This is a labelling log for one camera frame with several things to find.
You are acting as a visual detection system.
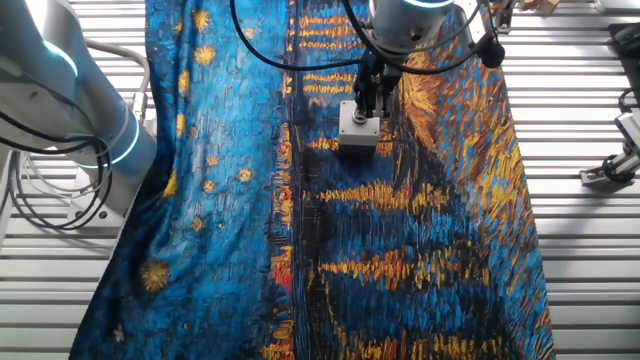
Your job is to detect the black flat device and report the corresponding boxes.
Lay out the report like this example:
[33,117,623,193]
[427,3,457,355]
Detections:
[607,22,640,89]

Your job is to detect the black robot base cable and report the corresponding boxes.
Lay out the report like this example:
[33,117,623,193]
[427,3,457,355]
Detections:
[0,74,114,232]

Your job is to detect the thick white robot cable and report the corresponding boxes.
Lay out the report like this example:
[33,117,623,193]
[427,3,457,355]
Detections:
[84,38,152,124]

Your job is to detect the silver camera mount arm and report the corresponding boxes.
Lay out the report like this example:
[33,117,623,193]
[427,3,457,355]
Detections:
[578,142,640,189]

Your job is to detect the aluminium frame bar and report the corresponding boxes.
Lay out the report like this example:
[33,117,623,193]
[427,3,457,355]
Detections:
[593,0,640,15]

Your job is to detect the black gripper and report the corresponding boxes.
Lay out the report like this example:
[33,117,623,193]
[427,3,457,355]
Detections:
[352,49,402,120]

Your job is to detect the beige block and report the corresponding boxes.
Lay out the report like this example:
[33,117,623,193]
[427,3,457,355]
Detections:
[517,0,562,16]

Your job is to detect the small silver camera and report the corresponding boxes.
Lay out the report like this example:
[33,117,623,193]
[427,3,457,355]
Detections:
[613,110,640,157]

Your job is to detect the blue and orange painted cloth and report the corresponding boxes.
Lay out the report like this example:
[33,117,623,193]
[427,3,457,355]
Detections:
[67,0,557,360]

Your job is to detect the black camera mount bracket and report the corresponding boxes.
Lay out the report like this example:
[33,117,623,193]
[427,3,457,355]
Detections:
[493,0,517,35]

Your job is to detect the black camera cable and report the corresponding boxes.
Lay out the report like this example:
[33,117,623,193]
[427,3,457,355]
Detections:
[617,87,640,115]

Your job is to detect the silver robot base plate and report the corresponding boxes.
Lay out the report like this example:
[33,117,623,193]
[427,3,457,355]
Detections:
[64,164,129,234]

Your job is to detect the grey box with red button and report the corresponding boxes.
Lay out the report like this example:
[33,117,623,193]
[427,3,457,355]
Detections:
[337,99,381,157]

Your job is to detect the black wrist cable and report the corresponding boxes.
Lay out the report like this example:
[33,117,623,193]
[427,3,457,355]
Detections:
[229,0,507,76]

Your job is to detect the thin white cable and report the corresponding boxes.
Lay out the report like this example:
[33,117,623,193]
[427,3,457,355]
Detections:
[14,159,101,201]

